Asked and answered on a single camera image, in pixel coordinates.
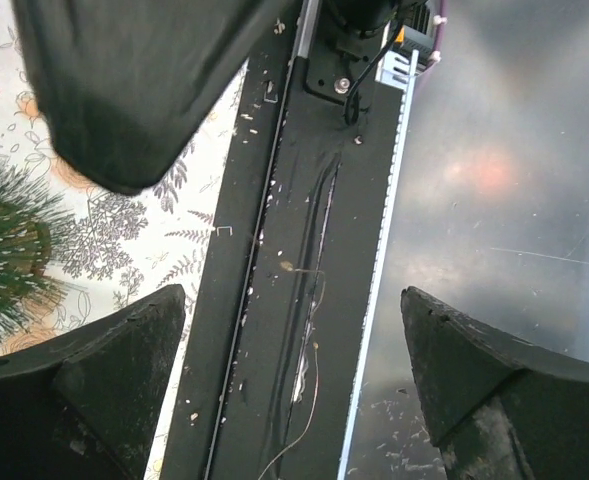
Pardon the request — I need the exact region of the white slotted cable duct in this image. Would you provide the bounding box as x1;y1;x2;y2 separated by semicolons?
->
334;49;421;479

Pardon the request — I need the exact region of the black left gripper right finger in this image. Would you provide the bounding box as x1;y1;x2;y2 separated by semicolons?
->
401;287;589;479

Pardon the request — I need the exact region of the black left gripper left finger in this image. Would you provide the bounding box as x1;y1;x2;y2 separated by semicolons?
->
0;284;186;479

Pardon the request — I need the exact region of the small green christmas tree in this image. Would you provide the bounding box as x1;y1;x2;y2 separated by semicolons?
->
0;160;70;342

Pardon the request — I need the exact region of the thin wire light string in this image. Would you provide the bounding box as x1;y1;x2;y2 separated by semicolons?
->
258;259;328;474

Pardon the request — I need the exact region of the floral paper mat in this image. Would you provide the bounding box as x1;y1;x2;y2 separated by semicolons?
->
0;1;234;356

